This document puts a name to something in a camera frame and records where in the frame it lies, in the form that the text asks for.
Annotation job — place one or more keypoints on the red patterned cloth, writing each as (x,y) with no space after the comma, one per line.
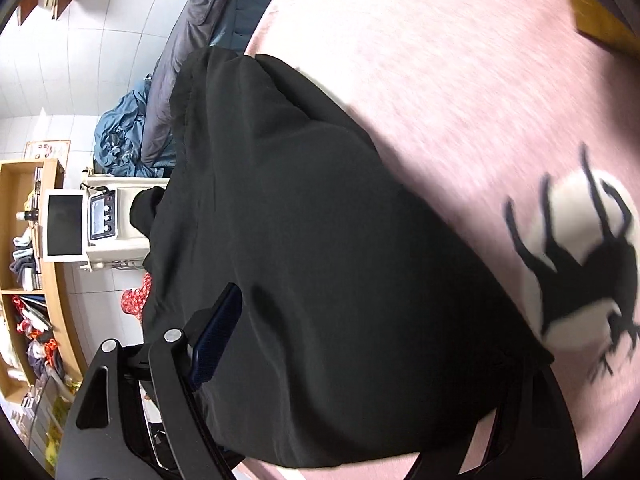
(136,300)

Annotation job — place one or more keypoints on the blue crumpled cloth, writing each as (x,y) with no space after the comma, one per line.
(120,130)

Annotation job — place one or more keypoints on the black pants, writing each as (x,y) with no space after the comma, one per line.
(325,260)

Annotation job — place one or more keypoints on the wooden bookshelf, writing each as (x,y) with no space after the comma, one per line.
(55,310)

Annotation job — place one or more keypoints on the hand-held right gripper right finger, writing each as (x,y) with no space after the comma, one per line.
(567,435)

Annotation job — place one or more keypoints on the framed wall picture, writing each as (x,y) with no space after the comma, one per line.
(47,149)

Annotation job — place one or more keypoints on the pink printed blanket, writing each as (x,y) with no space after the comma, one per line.
(475,85)

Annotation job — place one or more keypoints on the white machine with screen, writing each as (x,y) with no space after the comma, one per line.
(105,220)

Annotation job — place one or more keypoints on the grey duvet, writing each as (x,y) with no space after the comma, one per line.
(200,25)

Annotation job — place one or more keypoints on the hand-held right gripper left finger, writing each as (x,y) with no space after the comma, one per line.
(217,332)

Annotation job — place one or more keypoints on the wooden furniture panel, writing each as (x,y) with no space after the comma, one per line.
(607,10)

